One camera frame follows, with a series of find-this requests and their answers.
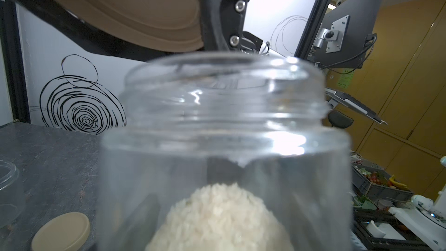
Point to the grey crate of items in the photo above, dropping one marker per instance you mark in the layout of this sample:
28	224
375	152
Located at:
375	184

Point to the black wall monitor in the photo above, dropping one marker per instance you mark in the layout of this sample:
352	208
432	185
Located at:
346	35

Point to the white appliance outside cell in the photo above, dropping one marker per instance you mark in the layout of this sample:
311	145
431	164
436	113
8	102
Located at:
426	219

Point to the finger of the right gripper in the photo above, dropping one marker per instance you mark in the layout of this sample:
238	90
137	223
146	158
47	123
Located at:
85	35
221	24

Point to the glass rice jar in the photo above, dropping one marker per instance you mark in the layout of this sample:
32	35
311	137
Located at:
12	193

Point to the beige lid of jar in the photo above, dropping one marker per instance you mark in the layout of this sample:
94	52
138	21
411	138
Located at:
163	25

